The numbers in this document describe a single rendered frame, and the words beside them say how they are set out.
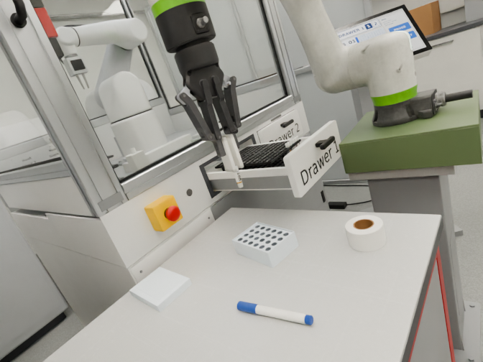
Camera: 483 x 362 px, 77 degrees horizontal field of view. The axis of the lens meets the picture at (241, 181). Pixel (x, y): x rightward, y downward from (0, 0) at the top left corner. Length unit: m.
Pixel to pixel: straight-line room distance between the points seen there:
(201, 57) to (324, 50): 0.53
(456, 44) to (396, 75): 2.71
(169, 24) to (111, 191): 0.41
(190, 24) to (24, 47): 0.36
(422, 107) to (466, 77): 2.73
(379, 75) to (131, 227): 0.79
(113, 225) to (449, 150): 0.84
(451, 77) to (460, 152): 2.84
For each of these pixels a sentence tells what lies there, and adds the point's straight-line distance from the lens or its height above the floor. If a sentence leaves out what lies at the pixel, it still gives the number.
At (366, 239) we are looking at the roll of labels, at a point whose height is 0.79.
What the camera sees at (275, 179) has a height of 0.86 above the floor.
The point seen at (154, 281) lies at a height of 0.78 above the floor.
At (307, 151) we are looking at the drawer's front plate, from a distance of 0.80.
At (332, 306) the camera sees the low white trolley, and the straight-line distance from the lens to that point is 0.54.
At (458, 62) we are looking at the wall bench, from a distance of 3.71.
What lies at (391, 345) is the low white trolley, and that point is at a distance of 0.49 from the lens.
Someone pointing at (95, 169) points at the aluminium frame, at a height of 1.05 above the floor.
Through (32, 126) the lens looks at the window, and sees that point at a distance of 0.91.
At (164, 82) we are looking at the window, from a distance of 0.93.
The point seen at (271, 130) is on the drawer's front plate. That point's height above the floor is 0.91.
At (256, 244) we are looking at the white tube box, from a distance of 0.68.
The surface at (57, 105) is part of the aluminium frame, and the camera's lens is 0.77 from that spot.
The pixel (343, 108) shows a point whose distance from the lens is 2.59.
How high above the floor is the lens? 1.13
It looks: 18 degrees down
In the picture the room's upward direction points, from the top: 20 degrees counter-clockwise
